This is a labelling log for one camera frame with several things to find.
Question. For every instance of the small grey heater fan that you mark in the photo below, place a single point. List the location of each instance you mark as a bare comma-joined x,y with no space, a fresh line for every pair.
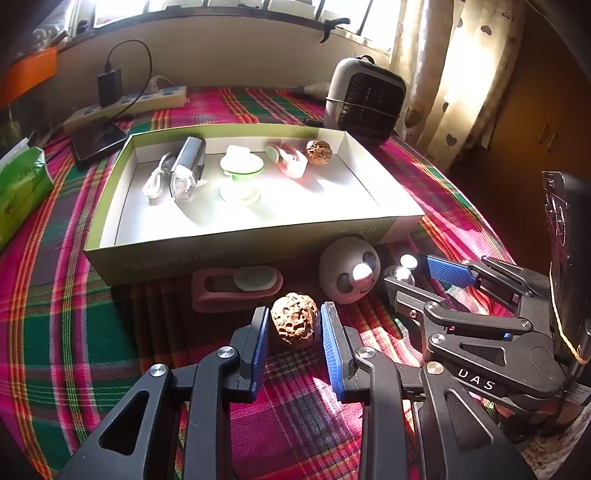
364,101

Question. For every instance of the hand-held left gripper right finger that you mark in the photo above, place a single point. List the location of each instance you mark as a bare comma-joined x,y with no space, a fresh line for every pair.
331,350

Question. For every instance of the brown walnut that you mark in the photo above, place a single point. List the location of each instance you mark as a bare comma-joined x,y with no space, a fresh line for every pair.
293,318
319,152

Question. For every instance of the white power strip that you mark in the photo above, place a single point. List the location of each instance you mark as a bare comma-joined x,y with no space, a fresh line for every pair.
157,97

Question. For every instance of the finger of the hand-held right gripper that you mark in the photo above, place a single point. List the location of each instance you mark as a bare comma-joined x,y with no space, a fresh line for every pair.
415,300
450,271

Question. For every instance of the white green lidded cup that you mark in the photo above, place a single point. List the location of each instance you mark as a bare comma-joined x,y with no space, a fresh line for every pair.
240,164

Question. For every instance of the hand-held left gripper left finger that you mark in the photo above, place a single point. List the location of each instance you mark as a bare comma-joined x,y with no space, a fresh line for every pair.
259,355

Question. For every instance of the white round panda toy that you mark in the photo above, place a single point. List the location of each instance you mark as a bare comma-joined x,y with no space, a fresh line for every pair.
341,267

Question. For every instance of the orange tray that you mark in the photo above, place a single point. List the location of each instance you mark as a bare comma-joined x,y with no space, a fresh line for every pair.
27,76

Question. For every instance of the small white knob massager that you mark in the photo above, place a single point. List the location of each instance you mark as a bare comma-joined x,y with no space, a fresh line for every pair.
409,263

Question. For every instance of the plaid tablecloth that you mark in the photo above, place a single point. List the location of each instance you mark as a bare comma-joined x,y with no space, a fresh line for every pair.
92,346

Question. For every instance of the black phone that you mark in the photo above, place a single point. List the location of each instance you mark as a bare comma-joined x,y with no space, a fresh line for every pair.
99,138

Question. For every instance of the green tissue pack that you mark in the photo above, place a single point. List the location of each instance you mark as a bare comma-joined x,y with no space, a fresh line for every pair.
23,194

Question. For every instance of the black hook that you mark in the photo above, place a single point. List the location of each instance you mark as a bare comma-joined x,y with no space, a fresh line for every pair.
334,23

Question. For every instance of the black and silver bike light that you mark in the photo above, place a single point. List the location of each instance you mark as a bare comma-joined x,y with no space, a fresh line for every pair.
189,157

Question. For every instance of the white plastic bags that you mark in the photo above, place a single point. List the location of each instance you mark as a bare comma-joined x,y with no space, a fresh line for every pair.
46,34

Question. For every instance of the green and white cardboard box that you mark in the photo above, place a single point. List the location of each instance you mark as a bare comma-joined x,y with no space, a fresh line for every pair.
277,212

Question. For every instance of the window with metal bars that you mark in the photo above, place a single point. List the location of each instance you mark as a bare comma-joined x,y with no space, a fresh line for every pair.
120,9

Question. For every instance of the brown wooden cabinet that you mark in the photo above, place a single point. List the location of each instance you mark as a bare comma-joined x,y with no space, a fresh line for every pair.
554,115

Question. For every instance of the cream heart-print curtain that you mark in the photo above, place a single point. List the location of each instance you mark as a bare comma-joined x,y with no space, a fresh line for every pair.
461,92

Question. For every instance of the black charger adapter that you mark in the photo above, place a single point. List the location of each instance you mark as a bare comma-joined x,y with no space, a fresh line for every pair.
109,87

